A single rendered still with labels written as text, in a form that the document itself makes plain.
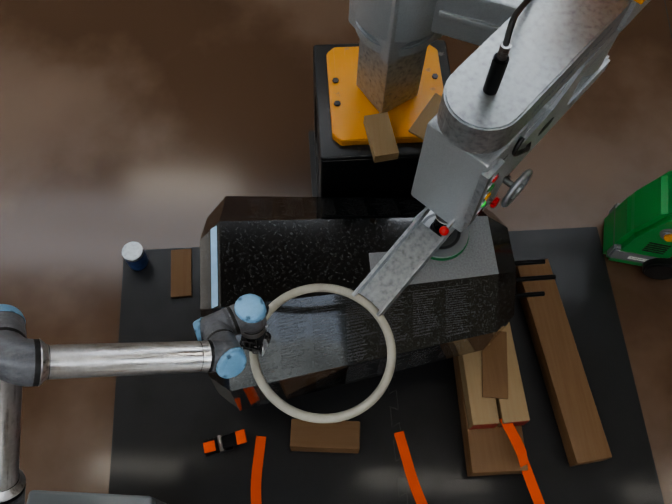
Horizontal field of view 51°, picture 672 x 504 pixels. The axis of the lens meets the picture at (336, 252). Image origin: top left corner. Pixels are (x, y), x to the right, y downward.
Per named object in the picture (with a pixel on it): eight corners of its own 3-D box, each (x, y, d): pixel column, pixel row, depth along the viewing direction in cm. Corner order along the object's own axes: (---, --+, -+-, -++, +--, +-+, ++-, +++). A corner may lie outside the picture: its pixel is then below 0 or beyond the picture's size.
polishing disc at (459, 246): (404, 248, 260) (405, 246, 259) (420, 200, 269) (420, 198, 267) (460, 265, 258) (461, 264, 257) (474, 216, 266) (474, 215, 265)
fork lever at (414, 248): (470, 143, 252) (470, 138, 248) (513, 174, 247) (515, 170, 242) (345, 290, 248) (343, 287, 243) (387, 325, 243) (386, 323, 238)
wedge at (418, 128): (433, 99, 298) (435, 92, 294) (453, 111, 296) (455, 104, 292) (408, 131, 291) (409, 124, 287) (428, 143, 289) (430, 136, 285)
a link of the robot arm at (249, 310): (227, 299, 207) (258, 286, 210) (230, 315, 218) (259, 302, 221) (239, 326, 204) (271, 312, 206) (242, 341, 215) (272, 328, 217)
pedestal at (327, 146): (308, 132, 383) (305, 39, 315) (428, 127, 386) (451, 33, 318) (315, 241, 356) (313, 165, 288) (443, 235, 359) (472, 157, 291)
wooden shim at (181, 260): (171, 251, 351) (170, 249, 349) (191, 249, 351) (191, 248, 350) (171, 297, 340) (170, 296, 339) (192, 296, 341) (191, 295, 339)
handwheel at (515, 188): (503, 170, 242) (514, 146, 228) (527, 187, 239) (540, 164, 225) (477, 198, 237) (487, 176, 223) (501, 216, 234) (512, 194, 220)
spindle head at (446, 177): (472, 133, 251) (501, 48, 210) (522, 169, 245) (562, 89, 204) (408, 199, 239) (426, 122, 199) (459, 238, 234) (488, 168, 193)
